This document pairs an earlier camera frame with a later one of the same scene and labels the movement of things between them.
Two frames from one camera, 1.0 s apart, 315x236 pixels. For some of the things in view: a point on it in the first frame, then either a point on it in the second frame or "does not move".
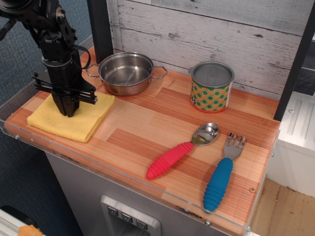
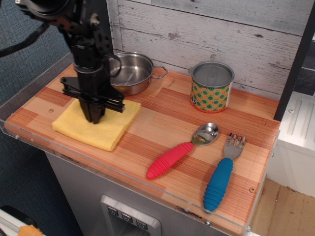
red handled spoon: x=207 y=133 does not move
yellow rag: x=47 y=116 -> x=107 y=134
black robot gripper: x=65 y=79 -> x=92 y=86
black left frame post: x=101 y=29 does not move
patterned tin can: x=210 y=85 does not move
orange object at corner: x=29 y=230 does not move
